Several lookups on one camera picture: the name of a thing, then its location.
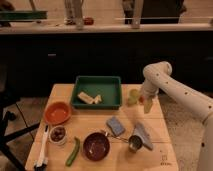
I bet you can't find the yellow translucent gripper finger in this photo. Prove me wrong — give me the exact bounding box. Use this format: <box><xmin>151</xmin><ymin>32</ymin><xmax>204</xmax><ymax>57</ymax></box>
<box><xmin>144</xmin><ymin>99</ymin><xmax>153</xmax><ymax>114</ymax></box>

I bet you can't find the red apple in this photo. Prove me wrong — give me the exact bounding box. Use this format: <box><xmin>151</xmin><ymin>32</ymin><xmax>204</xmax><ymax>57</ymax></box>
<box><xmin>139</xmin><ymin>95</ymin><xmax>144</xmax><ymax>103</ymax></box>

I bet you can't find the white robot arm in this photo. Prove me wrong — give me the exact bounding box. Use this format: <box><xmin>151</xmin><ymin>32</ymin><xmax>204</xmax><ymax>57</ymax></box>
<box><xmin>141</xmin><ymin>61</ymin><xmax>213</xmax><ymax>171</ymax></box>

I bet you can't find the purple bowl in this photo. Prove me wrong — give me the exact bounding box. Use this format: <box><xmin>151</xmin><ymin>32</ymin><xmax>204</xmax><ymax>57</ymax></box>
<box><xmin>83</xmin><ymin>132</ymin><xmax>110</xmax><ymax>161</ymax></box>

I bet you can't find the orange bowl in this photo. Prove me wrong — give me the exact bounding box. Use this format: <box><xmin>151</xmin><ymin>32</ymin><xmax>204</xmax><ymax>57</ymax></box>
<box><xmin>44</xmin><ymin>101</ymin><xmax>71</xmax><ymax>125</ymax></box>

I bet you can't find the green cup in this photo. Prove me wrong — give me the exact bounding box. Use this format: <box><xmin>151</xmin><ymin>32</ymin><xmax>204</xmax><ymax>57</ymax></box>
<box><xmin>128</xmin><ymin>89</ymin><xmax>140</xmax><ymax>105</ymax></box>

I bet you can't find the grey blue cloth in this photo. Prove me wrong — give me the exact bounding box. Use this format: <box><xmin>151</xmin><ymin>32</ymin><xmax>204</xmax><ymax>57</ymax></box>
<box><xmin>133</xmin><ymin>122</ymin><xmax>153</xmax><ymax>151</ymax></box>

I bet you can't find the green plastic tray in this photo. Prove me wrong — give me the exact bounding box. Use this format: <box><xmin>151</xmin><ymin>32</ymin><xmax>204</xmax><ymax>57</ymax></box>
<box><xmin>71</xmin><ymin>76</ymin><xmax>122</xmax><ymax>110</ymax></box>

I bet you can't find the blue sponge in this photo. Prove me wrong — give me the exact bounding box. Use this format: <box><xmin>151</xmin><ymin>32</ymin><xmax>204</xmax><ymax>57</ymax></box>
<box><xmin>106</xmin><ymin>116</ymin><xmax>125</xmax><ymax>136</ymax></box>

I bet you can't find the metal measuring cup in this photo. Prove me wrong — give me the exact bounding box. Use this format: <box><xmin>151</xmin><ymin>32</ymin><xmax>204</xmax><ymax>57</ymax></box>
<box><xmin>102</xmin><ymin>130</ymin><xmax>143</xmax><ymax>153</ymax></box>

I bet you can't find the small white piece in tray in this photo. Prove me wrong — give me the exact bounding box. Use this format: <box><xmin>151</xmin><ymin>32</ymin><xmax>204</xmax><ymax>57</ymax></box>
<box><xmin>94</xmin><ymin>95</ymin><xmax>102</xmax><ymax>104</ymax></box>

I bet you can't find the beige block in tray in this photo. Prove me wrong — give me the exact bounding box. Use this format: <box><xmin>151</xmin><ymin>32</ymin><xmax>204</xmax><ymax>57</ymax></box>
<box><xmin>78</xmin><ymin>92</ymin><xmax>94</xmax><ymax>104</ymax></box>

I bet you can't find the green cucumber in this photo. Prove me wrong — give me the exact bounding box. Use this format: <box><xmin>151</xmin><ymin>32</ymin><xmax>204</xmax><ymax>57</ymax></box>
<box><xmin>65</xmin><ymin>137</ymin><xmax>80</xmax><ymax>167</ymax></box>

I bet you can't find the white cup with dark contents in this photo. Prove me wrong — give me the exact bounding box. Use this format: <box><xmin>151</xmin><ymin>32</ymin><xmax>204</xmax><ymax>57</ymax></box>
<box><xmin>49</xmin><ymin>125</ymin><xmax>67</xmax><ymax>145</ymax></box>

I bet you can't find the white dish brush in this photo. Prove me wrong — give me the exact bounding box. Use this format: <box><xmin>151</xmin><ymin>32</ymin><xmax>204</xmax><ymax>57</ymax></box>
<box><xmin>34</xmin><ymin>125</ymin><xmax>49</xmax><ymax>171</ymax></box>

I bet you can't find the black chair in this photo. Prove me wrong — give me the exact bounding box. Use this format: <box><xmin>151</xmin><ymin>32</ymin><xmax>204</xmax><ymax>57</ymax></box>
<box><xmin>0</xmin><ymin>64</ymin><xmax>41</xmax><ymax>171</ymax></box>

